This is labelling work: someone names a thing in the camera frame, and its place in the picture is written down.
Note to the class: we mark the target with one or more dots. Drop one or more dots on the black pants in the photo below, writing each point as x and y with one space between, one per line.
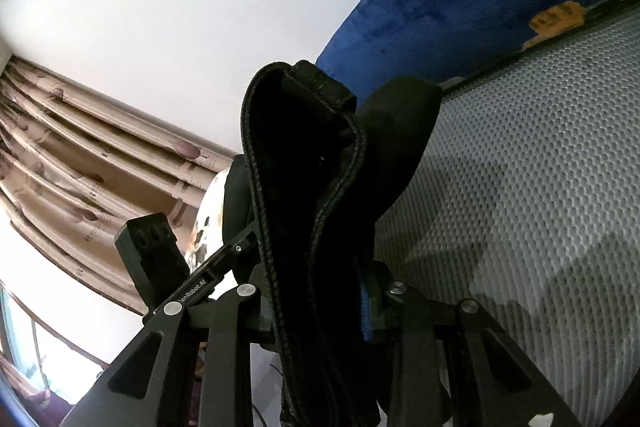
300 187

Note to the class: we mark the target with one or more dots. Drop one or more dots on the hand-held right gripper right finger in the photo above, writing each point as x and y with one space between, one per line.
366 312

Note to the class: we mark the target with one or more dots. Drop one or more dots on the beige patterned curtain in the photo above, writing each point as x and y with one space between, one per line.
90 167

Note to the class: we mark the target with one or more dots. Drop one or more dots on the window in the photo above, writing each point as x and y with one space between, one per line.
22 347

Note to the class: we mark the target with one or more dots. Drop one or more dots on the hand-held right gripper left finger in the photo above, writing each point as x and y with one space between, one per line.
230 332

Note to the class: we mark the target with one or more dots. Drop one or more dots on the white spotted cloth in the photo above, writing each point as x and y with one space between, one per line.
207 217

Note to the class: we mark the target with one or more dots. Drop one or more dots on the grey mesh bed mat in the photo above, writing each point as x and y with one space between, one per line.
525 207

